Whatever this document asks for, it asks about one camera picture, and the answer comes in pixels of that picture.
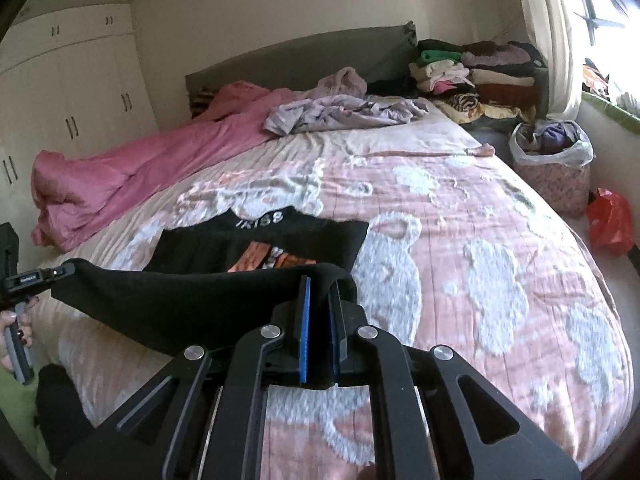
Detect black printed sweatshirt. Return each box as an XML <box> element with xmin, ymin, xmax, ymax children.
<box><xmin>51</xmin><ymin>206</ymin><xmax>369</xmax><ymax>389</ymax></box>

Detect stack of folded clothes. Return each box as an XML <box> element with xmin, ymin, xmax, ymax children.
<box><xmin>409</xmin><ymin>39</ymin><xmax>549</xmax><ymax>125</ymax></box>

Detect left hand dark nails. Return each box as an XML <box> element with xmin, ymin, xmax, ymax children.
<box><xmin>1</xmin><ymin>296</ymin><xmax>39</xmax><ymax>373</ymax></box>

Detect pink quilt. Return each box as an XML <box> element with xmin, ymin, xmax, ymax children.
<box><xmin>30</xmin><ymin>81</ymin><xmax>306</xmax><ymax>252</ymax></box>

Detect pink white chenille bedspread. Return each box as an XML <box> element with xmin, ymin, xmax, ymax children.
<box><xmin>34</xmin><ymin>104</ymin><xmax>634</xmax><ymax>479</ymax></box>

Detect white built-in wardrobe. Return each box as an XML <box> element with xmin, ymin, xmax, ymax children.
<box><xmin>1</xmin><ymin>4</ymin><xmax>157</xmax><ymax>266</ymax></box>

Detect striped dark pillow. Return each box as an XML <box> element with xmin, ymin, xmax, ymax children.
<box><xmin>189</xmin><ymin>87</ymin><xmax>218</xmax><ymax>119</ymax></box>

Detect red plastic bag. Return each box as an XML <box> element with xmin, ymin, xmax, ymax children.
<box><xmin>586</xmin><ymin>188</ymin><xmax>634</xmax><ymax>257</ymax></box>

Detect lilac crumpled garment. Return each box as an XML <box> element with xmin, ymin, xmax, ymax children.
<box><xmin>264</xmin><ymin>75</ymin><xmax>430</xmax><ymax>136</ymax></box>

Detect grey green headboard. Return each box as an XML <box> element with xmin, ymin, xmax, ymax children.
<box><xmin>184</xmin><ymin>22</ymin><xmax>418</xmax><ymax>97</ymax></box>

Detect cream curtain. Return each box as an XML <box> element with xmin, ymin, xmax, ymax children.
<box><xmin>521</xmin><ymin>0</ymin><xmax>589</xmax><ymax>120</ymax></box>

